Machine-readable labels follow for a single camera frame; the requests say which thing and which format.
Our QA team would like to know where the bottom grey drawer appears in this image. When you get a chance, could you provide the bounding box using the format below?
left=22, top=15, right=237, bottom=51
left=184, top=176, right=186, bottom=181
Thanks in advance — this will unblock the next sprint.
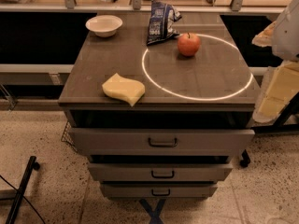
left=100, top=183, right=217, bottom=198

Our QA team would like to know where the grey drawer cabinet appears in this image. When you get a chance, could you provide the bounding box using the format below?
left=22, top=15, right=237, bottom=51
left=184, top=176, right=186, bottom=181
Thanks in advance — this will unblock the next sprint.
left=59, top=12, right=260, bottom=186

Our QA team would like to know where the yellow sponge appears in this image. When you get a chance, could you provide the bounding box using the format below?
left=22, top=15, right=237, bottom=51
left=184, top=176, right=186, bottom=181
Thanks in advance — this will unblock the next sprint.
left=102, top=73, right=145, bottom=106

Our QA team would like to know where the black stand leg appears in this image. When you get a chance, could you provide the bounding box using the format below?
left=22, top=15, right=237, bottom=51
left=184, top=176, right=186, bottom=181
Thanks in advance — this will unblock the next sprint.
left=6, top=156, right=40, bottom=224

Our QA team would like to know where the red apple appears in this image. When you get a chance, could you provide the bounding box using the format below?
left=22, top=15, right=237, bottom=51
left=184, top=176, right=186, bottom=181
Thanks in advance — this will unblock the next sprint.
left=178, top=33, right=201, bottom=57

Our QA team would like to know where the blue chip bag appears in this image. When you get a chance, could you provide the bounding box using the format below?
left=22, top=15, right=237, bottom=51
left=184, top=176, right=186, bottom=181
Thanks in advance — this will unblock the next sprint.
left=147, top=1, right=182, bottom=46

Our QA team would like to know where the blue tape cross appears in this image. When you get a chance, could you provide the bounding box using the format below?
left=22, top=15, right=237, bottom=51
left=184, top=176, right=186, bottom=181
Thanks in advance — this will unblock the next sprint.
left=139, top=199, right=165, bottom=224

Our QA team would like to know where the wire mesh basket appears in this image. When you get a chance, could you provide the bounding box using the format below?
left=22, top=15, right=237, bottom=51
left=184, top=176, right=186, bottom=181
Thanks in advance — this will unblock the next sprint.
left=61, top=122, right=77, bottom=152

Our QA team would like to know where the black caster wheel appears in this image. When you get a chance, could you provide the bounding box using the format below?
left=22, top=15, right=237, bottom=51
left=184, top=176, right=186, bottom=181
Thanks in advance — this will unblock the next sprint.
left=239, top=150, right=250, bottom=168

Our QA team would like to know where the grey drawer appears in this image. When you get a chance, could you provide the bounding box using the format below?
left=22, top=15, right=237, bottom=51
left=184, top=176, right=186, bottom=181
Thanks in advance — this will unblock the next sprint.
left=69, top=128, right=254, bottom=156
left=100, top=183, right=217, bottom=198
left=88, top=163, right=233, bottom=182

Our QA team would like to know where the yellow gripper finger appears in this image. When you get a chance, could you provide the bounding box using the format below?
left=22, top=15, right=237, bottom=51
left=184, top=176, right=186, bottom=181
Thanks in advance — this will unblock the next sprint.
left=253, top=61, right=299, bottom=123
left=251, top=21, right=276, bottom=48

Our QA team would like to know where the white bowl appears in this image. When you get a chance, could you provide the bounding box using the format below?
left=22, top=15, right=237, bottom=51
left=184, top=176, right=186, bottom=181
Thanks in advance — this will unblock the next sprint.
left=85, top=15, right=122, bottom=38

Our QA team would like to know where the black floor cable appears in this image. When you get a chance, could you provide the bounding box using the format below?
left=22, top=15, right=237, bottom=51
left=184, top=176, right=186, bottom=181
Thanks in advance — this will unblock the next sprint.
left=0, top=175, right=47, bottom=224

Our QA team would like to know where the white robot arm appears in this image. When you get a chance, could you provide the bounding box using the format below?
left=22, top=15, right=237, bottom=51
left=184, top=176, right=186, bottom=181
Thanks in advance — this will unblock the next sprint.
left=252, top=0, right=299, bottom=123

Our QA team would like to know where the top grey drawer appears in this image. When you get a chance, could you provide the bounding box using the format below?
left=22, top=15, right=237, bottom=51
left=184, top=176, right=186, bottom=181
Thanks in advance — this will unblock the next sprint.
left=69, top=128, right=254, bottom=156

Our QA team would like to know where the middle grey drawer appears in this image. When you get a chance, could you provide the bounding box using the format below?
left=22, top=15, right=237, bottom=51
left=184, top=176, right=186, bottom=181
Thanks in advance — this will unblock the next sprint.
left=88, top=163, right=233, bottom=182

